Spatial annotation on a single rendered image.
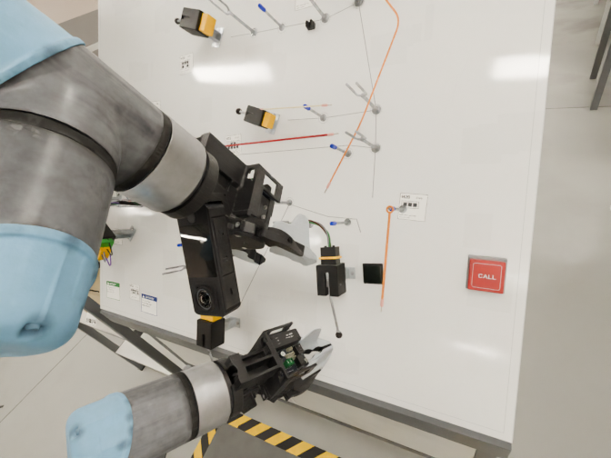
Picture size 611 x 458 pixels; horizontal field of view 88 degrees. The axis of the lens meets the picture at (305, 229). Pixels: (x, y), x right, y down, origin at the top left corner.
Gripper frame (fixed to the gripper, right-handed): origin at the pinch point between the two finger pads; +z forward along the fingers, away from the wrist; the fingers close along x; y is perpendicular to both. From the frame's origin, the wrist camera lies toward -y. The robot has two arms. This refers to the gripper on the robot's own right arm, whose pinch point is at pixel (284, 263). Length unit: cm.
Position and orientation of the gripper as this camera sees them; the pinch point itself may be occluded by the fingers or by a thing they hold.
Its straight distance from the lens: 44.9
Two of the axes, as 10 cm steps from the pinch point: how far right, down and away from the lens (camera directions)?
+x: -8.8, 0.4, 4.7
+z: 4.5, 3.8, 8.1
